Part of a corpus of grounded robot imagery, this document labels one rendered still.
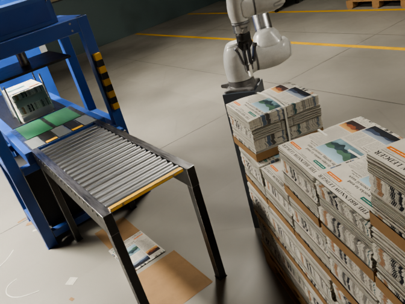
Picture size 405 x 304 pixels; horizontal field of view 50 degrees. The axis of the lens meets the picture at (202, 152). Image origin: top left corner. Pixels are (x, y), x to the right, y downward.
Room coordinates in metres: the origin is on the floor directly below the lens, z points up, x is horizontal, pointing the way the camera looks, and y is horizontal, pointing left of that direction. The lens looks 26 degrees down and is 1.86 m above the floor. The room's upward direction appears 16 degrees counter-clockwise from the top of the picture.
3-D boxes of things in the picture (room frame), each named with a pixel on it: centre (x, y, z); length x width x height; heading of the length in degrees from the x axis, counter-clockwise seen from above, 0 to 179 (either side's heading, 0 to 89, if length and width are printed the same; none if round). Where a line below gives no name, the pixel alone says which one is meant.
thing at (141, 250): (2.52, 0.65, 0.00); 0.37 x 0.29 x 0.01; 29
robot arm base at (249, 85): (2.46, -0.32, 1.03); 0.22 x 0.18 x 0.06; 63
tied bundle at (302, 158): (1.39, -0.50, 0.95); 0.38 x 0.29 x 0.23; 99
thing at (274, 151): (1.96, -0.29, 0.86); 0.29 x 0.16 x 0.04; 12
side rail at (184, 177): (2.61, 0.40, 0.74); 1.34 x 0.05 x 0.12; 29
